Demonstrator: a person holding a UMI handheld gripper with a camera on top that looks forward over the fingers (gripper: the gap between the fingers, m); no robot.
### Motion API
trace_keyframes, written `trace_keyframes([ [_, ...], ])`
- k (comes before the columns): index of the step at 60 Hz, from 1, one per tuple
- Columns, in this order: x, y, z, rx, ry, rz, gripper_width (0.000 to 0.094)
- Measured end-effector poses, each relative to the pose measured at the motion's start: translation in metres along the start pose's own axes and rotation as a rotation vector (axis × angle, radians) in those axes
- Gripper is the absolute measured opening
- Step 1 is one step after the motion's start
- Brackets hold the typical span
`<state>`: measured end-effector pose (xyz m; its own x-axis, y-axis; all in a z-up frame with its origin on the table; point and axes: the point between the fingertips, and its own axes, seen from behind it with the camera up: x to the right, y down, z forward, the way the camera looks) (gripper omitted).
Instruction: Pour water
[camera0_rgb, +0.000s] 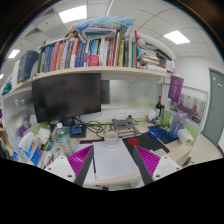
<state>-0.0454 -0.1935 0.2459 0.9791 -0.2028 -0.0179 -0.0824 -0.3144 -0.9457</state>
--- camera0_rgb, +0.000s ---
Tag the black desk mat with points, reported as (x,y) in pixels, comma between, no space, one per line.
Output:
(149,143)

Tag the stack of papers on shelf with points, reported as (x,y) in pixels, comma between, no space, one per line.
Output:
(155,55)

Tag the grey metal desk stand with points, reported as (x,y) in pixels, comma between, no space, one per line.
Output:
(125,127)

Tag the clear plastic water bottle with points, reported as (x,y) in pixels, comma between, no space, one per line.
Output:
(64,139)

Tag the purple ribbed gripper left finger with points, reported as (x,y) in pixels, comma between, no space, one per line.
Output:
(80,163)

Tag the black computer monitor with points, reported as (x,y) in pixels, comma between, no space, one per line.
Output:
(51,108)

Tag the framed group photo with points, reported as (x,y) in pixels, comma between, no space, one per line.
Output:
(192,102)

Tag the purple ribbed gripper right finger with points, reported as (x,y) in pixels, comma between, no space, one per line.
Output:
(147,163)

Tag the blue white carton box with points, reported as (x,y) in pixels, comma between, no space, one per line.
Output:
(30,147)

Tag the purple translucent water jug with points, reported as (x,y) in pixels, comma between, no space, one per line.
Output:
(178,122)

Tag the red round coaster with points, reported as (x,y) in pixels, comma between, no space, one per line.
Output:
(133,141)

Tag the white tissue pack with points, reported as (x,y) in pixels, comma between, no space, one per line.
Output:
(184,136)

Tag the blue plastic tray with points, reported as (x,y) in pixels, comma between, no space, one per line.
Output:
(155,132)

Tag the grey door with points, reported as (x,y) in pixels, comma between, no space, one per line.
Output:
(214,124)

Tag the wooden wall shelf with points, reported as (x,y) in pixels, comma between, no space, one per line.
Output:
(100,72)

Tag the row of books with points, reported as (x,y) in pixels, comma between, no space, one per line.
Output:
(101,47)

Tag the white paper sheet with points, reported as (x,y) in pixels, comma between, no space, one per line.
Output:
(112,162)

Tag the purple hanging pennant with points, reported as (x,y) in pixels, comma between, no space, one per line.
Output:
(175,88)

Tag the blue small box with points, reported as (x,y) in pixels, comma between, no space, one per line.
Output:
(76,129)

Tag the dark wine bottle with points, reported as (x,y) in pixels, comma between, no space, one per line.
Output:
(158,108)

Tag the dark blue bag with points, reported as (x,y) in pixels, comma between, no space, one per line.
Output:
(26,64)

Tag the white paper cup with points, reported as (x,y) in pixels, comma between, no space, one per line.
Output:
(111,139)

